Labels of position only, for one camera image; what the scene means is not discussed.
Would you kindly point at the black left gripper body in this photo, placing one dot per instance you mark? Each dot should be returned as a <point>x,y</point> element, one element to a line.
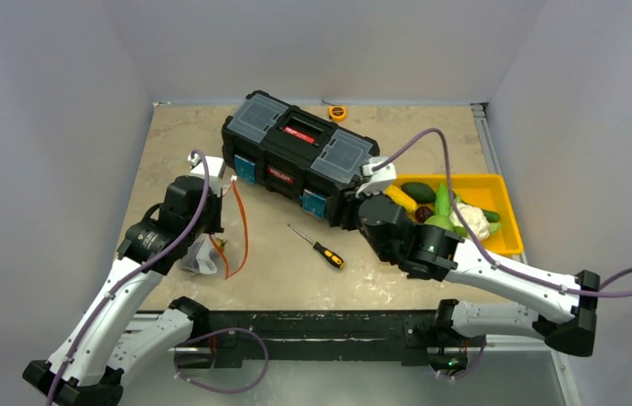
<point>211,220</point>

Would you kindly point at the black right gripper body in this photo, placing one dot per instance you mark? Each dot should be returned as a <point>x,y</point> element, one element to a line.
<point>354,198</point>

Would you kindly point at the yellow corn cob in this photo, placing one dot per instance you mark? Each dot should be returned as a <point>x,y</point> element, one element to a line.
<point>400,198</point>

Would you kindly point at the clear orange zip top bag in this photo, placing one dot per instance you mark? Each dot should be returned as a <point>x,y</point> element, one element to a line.
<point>222,254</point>

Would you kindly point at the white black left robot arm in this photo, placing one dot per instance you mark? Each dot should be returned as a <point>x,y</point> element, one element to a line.
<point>89,368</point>

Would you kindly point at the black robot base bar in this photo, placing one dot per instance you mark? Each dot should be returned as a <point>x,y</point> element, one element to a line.
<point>409,337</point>

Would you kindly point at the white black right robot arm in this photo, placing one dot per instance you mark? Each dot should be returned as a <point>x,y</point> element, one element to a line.
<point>558,309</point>

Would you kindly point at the dark red plum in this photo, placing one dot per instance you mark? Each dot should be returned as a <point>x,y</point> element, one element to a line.
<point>423,213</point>

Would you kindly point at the dark green avocado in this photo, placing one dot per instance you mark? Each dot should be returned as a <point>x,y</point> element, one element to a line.
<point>421,193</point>

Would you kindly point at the black yellow screwdriver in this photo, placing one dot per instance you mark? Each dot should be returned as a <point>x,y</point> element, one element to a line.
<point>332,258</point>

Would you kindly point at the green round cabbage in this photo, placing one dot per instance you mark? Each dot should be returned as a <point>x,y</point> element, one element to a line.
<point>440,221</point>

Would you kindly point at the black plastic toolbox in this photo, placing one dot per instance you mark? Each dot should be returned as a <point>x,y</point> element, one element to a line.
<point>292,152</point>

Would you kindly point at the yellow tape measure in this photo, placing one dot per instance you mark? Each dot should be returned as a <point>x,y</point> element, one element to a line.
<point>336,112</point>

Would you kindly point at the white cauliflower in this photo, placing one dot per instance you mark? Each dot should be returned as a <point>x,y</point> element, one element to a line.
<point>463,214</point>

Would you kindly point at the yellow plastic tray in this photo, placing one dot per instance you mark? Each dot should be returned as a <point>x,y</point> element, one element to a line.
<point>489,192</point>

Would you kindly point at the green cucumber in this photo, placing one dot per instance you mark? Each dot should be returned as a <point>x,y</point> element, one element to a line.
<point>491,216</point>

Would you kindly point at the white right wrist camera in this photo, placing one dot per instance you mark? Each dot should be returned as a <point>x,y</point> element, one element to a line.
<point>378,173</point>

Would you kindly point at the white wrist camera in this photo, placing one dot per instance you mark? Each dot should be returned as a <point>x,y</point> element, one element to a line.
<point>211,168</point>
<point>378,173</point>

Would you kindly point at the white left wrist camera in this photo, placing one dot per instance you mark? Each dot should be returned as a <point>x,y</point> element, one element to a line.
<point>211,168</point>

